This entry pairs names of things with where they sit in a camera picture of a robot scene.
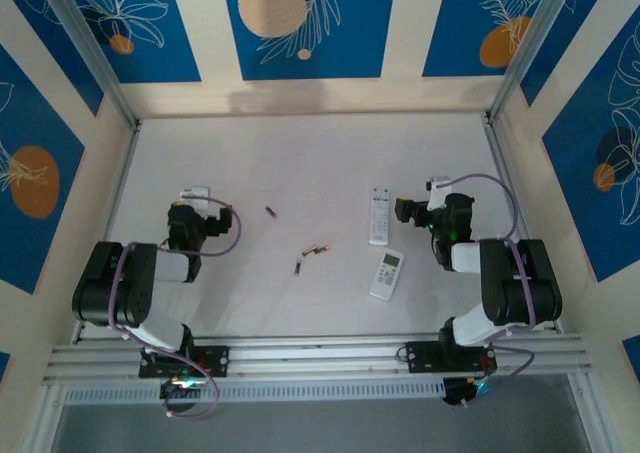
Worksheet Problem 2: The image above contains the long white TV remote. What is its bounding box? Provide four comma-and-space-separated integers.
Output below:
368, 185, 391, 247

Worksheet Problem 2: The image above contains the short white AC remote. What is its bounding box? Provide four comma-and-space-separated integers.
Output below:
368, 248, 405, 302

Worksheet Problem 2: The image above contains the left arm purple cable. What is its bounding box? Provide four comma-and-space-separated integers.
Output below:
107, 196, 244, 420

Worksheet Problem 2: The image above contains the aluminium table side rail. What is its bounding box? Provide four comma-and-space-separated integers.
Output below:
73, 122, 143, 344
482, 115, 564, 332

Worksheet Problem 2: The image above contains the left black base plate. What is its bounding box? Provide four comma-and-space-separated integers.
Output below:
138, 345, 231, 379

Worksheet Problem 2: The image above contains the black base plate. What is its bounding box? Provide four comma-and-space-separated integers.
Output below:
138, 345, 231, 379
405, 340, 499, 374

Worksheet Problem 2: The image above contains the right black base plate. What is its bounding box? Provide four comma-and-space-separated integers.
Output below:
405, 340, 499, 374

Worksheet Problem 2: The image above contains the aluminium mounting rail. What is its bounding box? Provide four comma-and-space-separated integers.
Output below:
42, 331, 594, 385

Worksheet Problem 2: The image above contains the grey slotted cable duct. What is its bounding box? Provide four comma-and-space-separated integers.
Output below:
62, 376, 447, 407

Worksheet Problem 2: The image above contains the aluminium frame post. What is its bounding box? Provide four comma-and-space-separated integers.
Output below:
37, 0, 140, 130
485, 0, 596, 124

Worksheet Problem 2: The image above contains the aluminium frame leg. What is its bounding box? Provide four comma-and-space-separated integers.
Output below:
567, 372, 619, 453
19, 380, 69, 453

